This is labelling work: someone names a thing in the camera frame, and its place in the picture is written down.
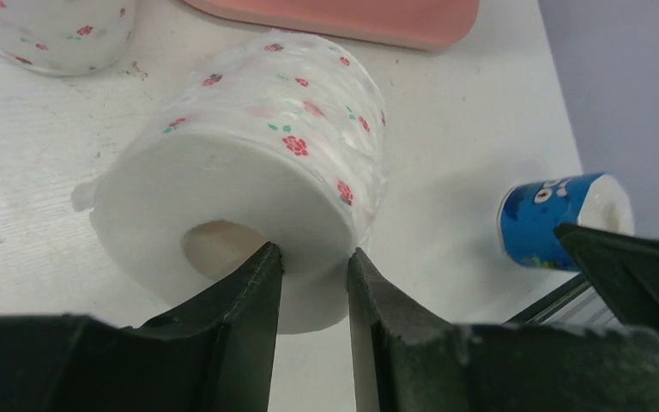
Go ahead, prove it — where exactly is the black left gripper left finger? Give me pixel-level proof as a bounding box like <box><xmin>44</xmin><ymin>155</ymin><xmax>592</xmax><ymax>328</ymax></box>
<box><xmin>0</xmin><ymin>243</ymin><xmax>283</xmax><ymax>411</ymax></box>

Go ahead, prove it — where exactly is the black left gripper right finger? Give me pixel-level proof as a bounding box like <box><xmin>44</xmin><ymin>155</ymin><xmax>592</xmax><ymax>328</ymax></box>
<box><xmin>348</xmin><ymin>250</ymin><xmax>659</xmax><ymax>411</ymax></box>

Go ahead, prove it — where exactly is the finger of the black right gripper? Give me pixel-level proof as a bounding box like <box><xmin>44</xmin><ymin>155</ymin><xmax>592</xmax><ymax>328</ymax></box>
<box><xmin>553</xmin><ymin>223</ymin><xmax>659</xmax><ymax>334</ymax></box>

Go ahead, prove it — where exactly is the white floral roll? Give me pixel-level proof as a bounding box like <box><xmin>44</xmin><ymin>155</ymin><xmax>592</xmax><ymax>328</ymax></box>
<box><xmin>71</xmin><ymin>30</ymin><xmax>386</xmax><ymax>334</ymax></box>
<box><xmin>0</xmin><ymin>0</ymin><xmax>138</xmax><ymax>76</ymax></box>

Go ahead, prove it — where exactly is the pink three-tier wooden shelf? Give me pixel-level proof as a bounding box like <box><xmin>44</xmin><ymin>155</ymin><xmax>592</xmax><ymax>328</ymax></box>
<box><xmin>186</xmin><ymin>0</ymin><xmax>480</xmax><ymax>52</ymax></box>

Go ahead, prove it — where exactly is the blue wrapped roll right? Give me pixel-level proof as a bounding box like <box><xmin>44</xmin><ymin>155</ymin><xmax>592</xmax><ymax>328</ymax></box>
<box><xmin>497</xmin><ymin>173</ymin><xmax>635</xmax><ymax>271</ymax></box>

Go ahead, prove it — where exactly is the aluminium frame rail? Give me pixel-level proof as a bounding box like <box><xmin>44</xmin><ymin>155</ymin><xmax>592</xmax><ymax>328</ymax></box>
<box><xmin>508</xmin><ymin>273</ymin><xmax>622</xmax><ymax>327</ymax></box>

